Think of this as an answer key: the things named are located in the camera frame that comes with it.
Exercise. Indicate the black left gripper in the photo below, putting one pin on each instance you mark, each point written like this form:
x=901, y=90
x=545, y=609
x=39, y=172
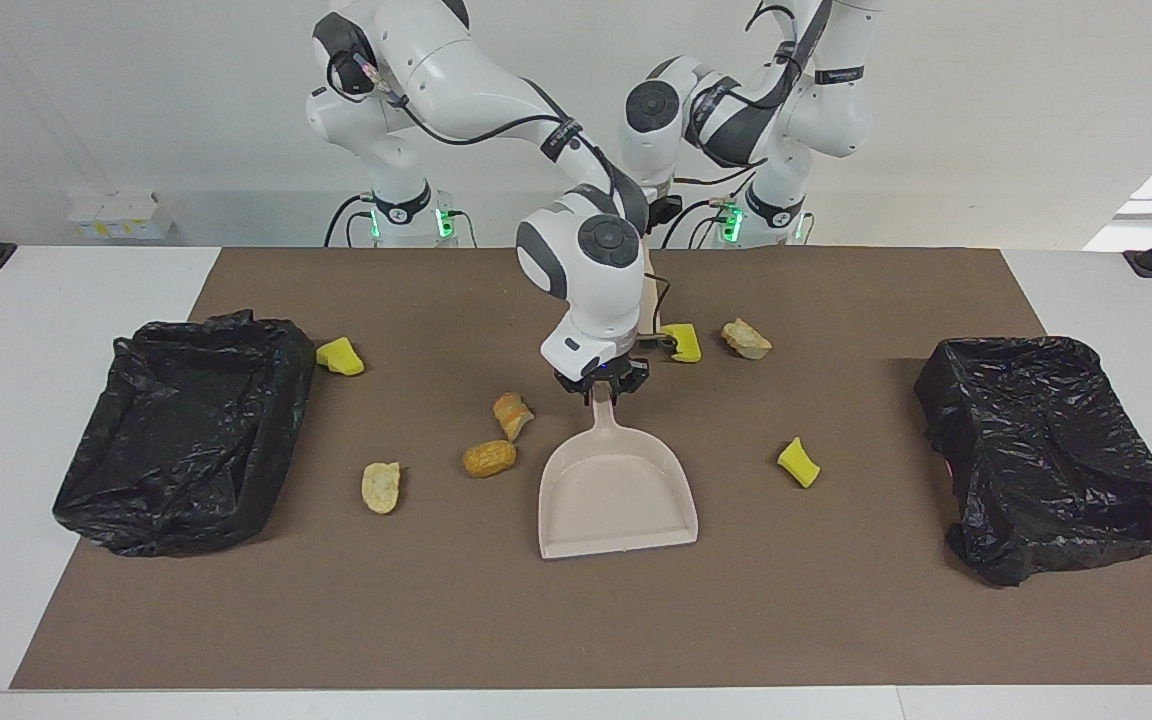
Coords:
x=666, y=210

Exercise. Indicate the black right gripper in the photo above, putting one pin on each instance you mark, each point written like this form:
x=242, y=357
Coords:
x=604, y=372

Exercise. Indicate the notched yellow sponge piece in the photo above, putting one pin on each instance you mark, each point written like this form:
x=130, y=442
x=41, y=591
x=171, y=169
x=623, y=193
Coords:
x=682, y=343

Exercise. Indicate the beige plastic dustpan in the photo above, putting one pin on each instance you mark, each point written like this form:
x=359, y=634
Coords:
x=616, y=490

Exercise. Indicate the pale beige foam chunk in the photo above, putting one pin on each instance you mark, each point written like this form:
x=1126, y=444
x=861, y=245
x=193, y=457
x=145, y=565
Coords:
x=746, y=339

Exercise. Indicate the small yellow sponge wedge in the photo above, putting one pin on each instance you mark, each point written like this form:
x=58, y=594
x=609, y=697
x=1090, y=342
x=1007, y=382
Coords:
x=798, y=463

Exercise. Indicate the pale chip piece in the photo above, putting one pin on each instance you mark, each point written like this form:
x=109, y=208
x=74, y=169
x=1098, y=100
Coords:
x=381, y=487

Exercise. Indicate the rounded yellow sponge piece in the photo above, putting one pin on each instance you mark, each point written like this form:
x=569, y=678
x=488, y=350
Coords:
x=340, y=356

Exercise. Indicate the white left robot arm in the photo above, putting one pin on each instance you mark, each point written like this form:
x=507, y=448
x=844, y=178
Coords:
x=816, y=110

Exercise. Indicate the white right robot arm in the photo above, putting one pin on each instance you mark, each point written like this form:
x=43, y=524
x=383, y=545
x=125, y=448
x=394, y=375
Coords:
x=586, y=270

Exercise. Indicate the black bag lined bin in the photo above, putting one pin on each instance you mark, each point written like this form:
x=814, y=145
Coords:
x=1046, y=450
x=186, y=440

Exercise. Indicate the orange striped croissant piece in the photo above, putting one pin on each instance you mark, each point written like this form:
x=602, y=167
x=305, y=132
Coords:
x=513, y=415

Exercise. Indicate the brown bread roll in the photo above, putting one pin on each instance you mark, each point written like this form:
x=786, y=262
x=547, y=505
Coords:
x=489, y=458

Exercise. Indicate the brown table mat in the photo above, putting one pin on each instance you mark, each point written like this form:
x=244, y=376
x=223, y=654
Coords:
x=576, y=620

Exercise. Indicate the white wall socket box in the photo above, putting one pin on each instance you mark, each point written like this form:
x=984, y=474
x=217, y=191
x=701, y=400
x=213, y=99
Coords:
x=121, y=215

